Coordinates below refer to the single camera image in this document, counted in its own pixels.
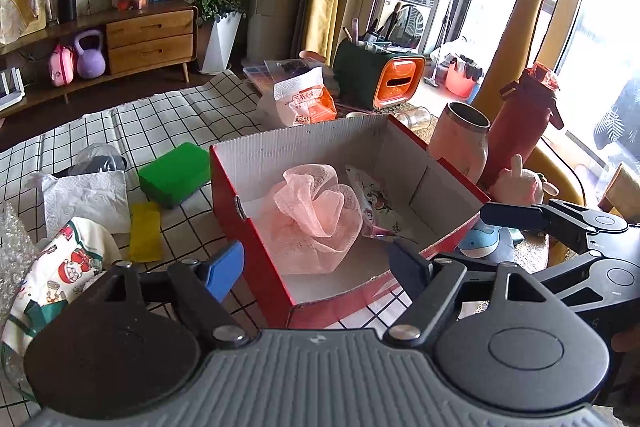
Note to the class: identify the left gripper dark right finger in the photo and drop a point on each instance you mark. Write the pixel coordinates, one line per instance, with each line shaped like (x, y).
(433, 287)

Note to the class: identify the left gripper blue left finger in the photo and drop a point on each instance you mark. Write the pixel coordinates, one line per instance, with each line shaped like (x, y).
(200, 288)

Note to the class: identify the yellow cloth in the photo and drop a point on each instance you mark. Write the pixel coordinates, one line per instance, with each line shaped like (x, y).
(145, 236)

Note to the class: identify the panda tissue pack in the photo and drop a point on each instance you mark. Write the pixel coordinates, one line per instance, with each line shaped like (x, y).
(380, 220)

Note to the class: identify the green sponge block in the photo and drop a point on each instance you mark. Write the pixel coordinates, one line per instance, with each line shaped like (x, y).
(173, 177)

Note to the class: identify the christmas print cloth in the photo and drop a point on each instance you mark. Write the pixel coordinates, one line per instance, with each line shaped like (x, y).
(68, 263)

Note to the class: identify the pink mesh bath pouf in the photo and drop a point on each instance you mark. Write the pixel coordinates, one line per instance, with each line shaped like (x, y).
(309, 221)

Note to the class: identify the white paper napkin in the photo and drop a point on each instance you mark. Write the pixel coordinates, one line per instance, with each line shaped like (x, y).
(100, 197)

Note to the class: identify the clear bag with black item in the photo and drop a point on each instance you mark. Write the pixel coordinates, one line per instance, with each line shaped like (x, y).
(93, 159)

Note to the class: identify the bubble wrap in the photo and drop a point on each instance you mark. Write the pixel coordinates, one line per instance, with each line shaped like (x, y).
(17, 255)

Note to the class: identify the whale print pouch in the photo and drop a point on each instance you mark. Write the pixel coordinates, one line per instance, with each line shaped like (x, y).
(488, 242)

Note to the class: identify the red cardboard box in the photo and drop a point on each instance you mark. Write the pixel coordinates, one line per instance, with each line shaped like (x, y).
(437, 202)

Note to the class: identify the pink bunny plush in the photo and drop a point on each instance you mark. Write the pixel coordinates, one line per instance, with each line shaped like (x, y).
(521, 187)

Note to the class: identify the checkered tablecloth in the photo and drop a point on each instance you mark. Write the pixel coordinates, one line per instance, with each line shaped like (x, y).
(145, 127)

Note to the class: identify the red water bottle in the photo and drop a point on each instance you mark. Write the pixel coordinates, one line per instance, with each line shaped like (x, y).
(528, 106)

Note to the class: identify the green orange organizer box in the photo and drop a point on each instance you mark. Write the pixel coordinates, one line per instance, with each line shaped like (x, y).
(376, 79)

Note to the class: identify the orange white snack bag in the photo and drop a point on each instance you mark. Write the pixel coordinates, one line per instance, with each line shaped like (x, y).
(302, 99)

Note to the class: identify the yellow giraffe toy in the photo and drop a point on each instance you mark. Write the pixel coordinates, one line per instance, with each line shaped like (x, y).
(510, 59)

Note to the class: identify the purple kettlebell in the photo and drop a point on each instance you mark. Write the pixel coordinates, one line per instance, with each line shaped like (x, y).
(90, 62)

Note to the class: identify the wooden tv cabinet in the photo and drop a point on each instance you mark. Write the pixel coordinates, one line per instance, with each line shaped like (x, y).
(160, 35)

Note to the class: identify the white router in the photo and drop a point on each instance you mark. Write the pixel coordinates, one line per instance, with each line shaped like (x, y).
(12, 89)

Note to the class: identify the washing machine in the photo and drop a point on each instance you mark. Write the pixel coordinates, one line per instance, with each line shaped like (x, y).
(404, 22)

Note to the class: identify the black cylinder speaker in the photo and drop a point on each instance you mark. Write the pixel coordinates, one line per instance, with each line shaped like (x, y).
(66, 11)

